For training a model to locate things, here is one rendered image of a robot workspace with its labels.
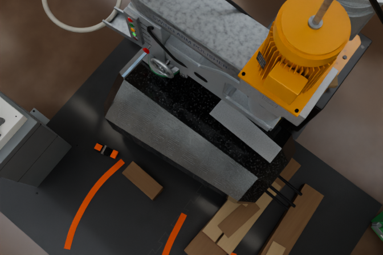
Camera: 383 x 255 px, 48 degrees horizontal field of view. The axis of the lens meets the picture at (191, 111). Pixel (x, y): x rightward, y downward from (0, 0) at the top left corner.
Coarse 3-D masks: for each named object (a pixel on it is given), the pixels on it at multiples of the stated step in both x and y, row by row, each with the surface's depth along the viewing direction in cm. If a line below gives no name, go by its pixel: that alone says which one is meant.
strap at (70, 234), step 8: (120, 160) 330; (112, 168) 328; (104, 176) 326; (96, 184) 325; (88, 200) 322; (80, 208) 320; (80, 216) 319; (184, 216) 319; (72, 224) 317; (176, 224) 317; (72, 232) 316; (176, 232) 316; (168, 240) 314; (64, 248) 313; (168, 248) 313
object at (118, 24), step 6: (120, 12) 262; (114, 18) 265; (120, 18) 264; (108, 24) 259; (114, 24) 263; (120, 24) 262; (126, 24) 261; (114, 30) 261; (120, 30) 255; (126, 30) 259; (126, 36) 256
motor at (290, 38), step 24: (288, 0) 136; (312, 0) 135; (288, 24) 132; (336, 24) 132; (264, 48) 152; (288, 48) 132; (312, 48) 130; (336, 48) 130; (240, 72) 169; (264, 72) 159; (288, 72) 143; (312, 72) 140; (288, 96) 146
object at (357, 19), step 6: (348, 12) 201; (360, 12) 201; (366, 12) 202; (372, 12) 203; (354, 18) 204; (360, 18) 204; (366, 18) 208; (354, 24) 210; (360, 24) 213; (354, 30) 218
